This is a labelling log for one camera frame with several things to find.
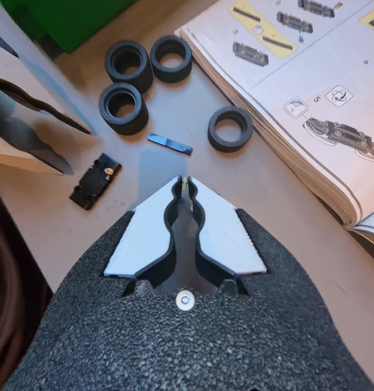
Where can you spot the green plastic bin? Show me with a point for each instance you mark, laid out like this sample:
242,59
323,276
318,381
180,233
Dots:
67,18

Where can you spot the black rubber tyre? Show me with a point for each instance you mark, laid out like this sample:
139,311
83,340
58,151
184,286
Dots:
171,75
229,145
138,122
144,73

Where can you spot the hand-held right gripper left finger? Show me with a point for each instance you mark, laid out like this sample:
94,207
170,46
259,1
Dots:
141,241

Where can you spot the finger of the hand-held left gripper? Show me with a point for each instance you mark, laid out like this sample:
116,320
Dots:
15,152
28,79

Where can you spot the black panel piece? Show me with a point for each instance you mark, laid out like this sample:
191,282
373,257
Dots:
92,186
170,143

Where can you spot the person's brown hoodie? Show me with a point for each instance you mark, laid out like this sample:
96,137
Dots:
0,290

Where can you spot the person's black trousers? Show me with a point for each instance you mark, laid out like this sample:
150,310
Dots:
28,244

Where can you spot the open instruction booklet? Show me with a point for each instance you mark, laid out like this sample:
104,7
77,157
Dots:
297,76

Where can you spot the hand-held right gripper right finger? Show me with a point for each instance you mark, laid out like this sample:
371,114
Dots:
226,241

